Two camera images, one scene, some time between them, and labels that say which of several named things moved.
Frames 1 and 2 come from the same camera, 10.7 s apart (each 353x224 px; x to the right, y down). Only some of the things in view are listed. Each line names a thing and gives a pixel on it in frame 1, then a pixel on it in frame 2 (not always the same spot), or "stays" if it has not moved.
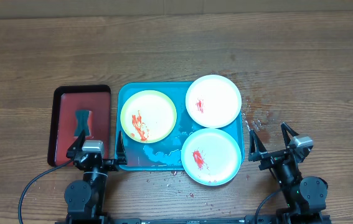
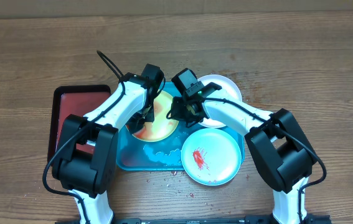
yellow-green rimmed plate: [148, 116] stays
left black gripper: [111, 164] to [149, 118]
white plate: [213, 101] stays
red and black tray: [63, 101] stays
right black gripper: [274, 157] to [178, 105]
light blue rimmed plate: [211, 157] stays
